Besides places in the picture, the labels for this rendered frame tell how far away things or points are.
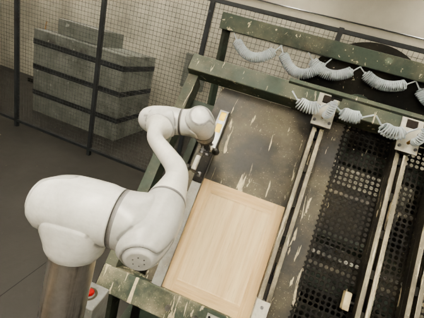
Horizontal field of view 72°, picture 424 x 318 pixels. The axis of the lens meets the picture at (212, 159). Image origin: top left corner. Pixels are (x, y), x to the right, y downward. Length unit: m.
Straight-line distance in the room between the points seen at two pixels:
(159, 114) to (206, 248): 0.74
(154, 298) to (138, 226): 0.96
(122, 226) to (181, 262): 0.93
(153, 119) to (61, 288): 0.60
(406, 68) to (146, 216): 1.81
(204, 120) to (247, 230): 0.68
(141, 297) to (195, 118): 0.91
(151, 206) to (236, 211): 0.90
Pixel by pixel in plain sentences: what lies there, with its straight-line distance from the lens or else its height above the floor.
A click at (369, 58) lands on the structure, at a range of 2.07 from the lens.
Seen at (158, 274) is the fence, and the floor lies 0.94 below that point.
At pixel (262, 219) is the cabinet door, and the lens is 1.50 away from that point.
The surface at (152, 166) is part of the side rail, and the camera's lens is 1.57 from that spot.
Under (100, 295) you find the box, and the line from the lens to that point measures 1.44.
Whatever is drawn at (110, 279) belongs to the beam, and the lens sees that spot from 1.60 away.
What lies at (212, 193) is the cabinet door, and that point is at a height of 1.31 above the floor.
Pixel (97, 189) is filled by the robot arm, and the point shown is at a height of 1.68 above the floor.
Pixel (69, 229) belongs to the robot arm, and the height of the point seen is 1.61.
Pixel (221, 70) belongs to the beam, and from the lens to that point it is 1.66.
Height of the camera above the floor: 2.02
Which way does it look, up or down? 22 degrees down
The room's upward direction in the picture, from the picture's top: 15 degrees clockwise
